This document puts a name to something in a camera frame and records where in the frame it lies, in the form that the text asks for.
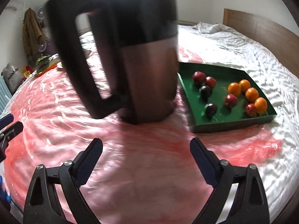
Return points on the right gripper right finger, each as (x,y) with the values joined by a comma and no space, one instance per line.
(250,204)

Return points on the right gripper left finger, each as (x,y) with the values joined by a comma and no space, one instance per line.
(42,203)

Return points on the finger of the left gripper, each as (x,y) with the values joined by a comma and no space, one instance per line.
(9,133)
(6,120)

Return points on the red plum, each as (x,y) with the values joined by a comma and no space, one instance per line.
(251,110)
(198,77)
(230,101)
(211,82)

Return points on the dark purple plum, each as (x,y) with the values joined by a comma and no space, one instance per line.
(210,110)

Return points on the orange mandarin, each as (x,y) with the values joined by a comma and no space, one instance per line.
(261,105)
(251,95)
(234,89)
(244,85)

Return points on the blue gloved left hand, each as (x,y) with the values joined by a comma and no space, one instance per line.
(4,195)

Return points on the light blue plastic crate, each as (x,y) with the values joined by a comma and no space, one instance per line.
(5,94)

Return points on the grey printed bag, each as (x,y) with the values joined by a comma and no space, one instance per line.
(12,77)

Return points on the white quilted bed duvet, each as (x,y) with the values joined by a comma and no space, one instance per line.
(272,147)

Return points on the yellow red snack package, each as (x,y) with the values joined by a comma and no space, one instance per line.
(26,71)

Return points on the green leafy vegetable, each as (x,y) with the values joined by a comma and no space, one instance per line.
(43,62)

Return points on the orange rimmed plate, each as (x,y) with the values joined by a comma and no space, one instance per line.
(50,67)

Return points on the brown hanging jacket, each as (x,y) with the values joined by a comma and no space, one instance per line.
(32,35)

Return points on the purple storage bin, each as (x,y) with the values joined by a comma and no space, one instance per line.
(50,48)

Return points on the green rectangular tray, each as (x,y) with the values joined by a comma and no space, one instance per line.
(225,119)

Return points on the wooden headboard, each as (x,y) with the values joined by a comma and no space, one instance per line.
(279,40)

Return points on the black steel electric kettle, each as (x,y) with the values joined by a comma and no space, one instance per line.
(136,41)

